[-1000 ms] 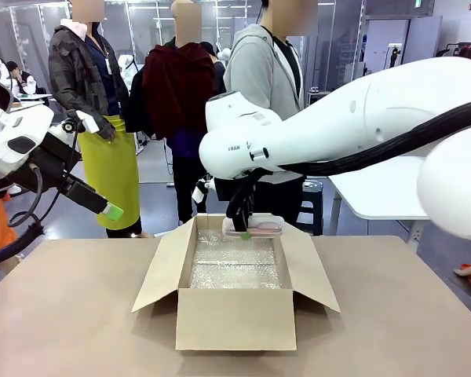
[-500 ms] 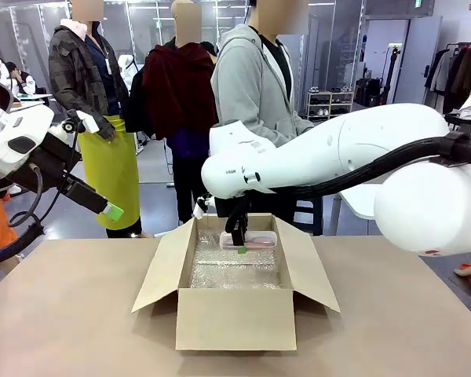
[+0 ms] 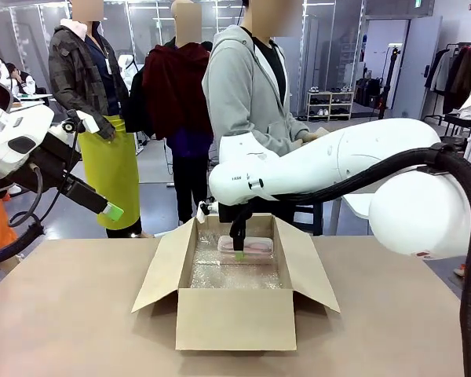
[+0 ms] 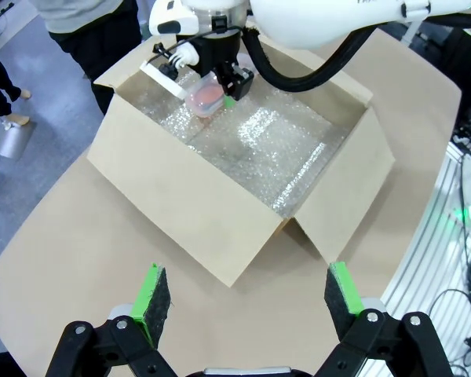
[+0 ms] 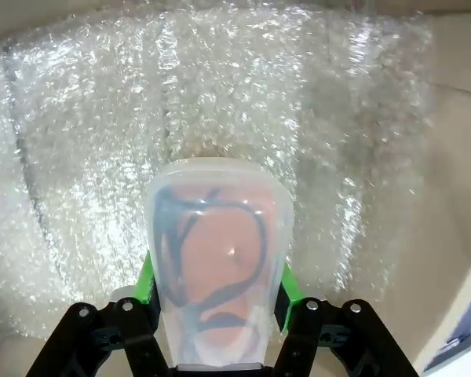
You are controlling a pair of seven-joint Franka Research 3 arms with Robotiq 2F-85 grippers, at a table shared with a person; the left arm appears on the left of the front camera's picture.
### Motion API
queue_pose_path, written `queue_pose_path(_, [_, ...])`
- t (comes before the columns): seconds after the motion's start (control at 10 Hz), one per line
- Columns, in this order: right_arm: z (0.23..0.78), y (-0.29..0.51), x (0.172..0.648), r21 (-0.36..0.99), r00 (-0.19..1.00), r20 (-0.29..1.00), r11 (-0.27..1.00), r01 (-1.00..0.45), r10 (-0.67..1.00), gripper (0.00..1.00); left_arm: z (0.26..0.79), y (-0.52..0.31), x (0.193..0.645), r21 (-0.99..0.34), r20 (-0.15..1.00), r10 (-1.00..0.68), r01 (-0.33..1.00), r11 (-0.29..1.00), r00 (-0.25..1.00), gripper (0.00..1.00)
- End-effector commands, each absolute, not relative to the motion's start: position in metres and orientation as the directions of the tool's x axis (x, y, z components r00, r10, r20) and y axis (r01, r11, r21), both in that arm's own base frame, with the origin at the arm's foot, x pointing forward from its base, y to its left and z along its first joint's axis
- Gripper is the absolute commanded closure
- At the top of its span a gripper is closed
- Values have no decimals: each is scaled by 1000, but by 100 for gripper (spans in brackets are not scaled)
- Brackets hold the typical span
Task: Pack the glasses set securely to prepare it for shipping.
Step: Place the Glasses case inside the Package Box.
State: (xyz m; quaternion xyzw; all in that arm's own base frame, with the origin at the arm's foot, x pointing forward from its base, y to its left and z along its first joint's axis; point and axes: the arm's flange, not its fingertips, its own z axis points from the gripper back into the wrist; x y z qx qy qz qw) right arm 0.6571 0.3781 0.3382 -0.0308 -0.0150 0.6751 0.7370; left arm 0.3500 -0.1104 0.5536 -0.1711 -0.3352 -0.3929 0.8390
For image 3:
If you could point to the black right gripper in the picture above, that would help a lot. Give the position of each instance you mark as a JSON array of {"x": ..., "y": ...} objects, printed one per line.
[{"x": 227, "y": 214}]

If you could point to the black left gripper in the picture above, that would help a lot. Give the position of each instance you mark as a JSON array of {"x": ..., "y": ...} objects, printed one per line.
[{"x": 82, "y": 192}]

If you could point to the clear plastic packet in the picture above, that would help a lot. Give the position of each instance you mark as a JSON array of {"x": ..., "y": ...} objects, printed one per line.
[{"x": 259, "y": 246}]

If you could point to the beige item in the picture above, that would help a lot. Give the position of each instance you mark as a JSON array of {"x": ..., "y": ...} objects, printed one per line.
[{"x": 322, "y": 132}]

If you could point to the person's right forearm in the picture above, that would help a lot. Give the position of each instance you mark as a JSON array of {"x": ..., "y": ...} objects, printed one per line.
[{"x": 292, "y": 127}]

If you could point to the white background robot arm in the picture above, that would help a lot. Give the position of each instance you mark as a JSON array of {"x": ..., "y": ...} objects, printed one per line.
[{"x": 127, "y": 68}]

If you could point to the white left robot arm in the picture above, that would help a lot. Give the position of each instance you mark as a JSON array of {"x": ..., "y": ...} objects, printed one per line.
[{"x": 19, "y": 125}]

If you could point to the person's right hand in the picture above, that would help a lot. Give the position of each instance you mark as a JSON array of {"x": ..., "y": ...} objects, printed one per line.
[{"x": 309, "y": 137}]

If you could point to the clear bubble wrap sheet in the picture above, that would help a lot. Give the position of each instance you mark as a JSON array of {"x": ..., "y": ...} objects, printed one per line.
[{"x": 220, "y": 275}]

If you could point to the yellow skirt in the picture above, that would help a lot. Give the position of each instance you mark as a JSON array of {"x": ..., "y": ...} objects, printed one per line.
[{"x": 110, "y": 173}]

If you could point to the open brown cardboard box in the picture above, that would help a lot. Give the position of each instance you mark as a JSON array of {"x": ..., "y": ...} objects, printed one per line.
[{"x": 235, "y": 322}]

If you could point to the white side table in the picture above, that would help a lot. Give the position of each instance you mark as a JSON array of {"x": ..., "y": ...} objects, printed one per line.
[{"x": 355, "y": 206}]

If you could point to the mannequin in maroon shawl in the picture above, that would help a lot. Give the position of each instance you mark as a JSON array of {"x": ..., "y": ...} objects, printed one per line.
[{"x": 176, "y": 94}]

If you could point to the mannequin in plaid jacket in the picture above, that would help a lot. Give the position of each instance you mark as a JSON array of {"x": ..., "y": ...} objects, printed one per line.
[{"x": 78, "y": 78}]

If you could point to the person in grey hoodie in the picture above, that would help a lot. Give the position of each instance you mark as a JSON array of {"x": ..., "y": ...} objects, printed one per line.
[{"x": 239, "y": 90}]

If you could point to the seated person in white jacket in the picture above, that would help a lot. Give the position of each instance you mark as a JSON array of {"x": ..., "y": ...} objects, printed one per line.
[{"x": 21, "y": 80}]

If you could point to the wooden shoe rack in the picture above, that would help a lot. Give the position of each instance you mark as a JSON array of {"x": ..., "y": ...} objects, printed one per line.
[{"x": 329, "y": 105}]

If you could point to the black suitcases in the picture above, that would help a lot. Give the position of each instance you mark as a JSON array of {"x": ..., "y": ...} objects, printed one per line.
[{"x": 367, "y": 92}]

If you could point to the black floor stand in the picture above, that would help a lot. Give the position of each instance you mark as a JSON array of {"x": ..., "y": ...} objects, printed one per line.
[{"x": 388, "y": 86}]

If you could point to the orange shoe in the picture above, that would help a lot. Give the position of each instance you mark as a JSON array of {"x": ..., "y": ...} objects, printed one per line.
[{"x": 460, "y": 271}]

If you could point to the black chair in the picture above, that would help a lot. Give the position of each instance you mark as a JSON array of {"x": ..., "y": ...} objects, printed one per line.
[{"x": 453, "y": 123}]

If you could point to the clothes rack with coats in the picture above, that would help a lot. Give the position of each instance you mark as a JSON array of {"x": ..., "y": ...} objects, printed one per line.
[{"x": 455, "y": 74}]

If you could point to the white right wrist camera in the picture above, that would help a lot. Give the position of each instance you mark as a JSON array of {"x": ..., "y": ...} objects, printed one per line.
[{"x": 204, "y": 208}]

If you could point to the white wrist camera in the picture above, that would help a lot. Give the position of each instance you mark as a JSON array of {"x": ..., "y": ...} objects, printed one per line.
[
  {"x": 204, "y": 208},
  {"x": 89, "y": 122}
]

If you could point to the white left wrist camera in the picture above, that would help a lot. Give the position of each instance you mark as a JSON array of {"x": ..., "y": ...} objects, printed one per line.
[{"x": 89, "y": 122}]

